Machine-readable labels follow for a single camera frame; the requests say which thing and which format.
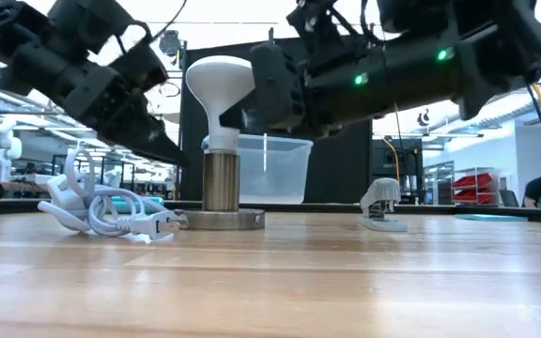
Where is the clear plastic bin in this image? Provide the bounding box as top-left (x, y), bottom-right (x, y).
top-left (201, 133), bottom-right (314, 205)

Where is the blue sticky note pad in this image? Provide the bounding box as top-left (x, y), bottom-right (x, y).
top-left (455, 213), bottom-right (529, 223)

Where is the shelf with red bins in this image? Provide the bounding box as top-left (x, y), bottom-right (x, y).
top-left (452, 167), bottom-right (496, 206)

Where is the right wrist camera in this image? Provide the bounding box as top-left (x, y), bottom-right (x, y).
top-left (286, 0), bottom-right (375, 71)

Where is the white lightbulb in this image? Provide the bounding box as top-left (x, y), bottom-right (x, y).
top-left (184, 54), bottom-right (256, 154)

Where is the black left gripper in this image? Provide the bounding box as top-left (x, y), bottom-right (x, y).
top-left (56, 63), bottom-right (191, 169)

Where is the thin yellow cable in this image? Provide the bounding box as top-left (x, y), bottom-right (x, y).
top-left (378, 135), bottom-right (401, 185)

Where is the black ceiling cable reel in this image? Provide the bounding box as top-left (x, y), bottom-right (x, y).
top-left (158, 29), bottom-right (183, 58)
top-left (415, 108), bottom-right (436, 128)

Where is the grey stapler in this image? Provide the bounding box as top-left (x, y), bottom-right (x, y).
top-left (359, 177), bottom-right (409, 233)

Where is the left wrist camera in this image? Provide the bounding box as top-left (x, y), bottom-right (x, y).
top-left (110, 40), bottom-right (169, 93)

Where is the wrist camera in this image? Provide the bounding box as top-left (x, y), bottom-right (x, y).
top-left (110, 40), bottom-right (169, 93)
top-left (286, 0), bottom-right (375, 71)

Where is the black room divider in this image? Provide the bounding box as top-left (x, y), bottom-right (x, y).
top-left (178, 26), bottom-right (375, 204)

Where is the white power cord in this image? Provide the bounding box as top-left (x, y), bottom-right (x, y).
top-left (37, 143), bottom-right (190, 242)

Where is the black office chair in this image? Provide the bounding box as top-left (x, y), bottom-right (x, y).
top-left (498, 189), bottom-right (521, 208)

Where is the black aluminium table frame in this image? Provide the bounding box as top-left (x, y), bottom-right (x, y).
top-left (0, 197), bottom-right (541, 225)

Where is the teal calculator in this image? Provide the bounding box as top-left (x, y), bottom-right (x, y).
top-left (110, 195), bottom-right (165, 215)

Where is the black equipment rack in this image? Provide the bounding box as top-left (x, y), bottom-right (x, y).
top-left (372, 137), bottom-right (425, 204)

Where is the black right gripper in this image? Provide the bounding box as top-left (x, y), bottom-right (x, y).
top-left (218, 41), bottom-right (392, 140)

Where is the brass lamp socket base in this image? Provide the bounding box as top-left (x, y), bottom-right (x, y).
top-left (175, 150), bottom-right (266, 232)

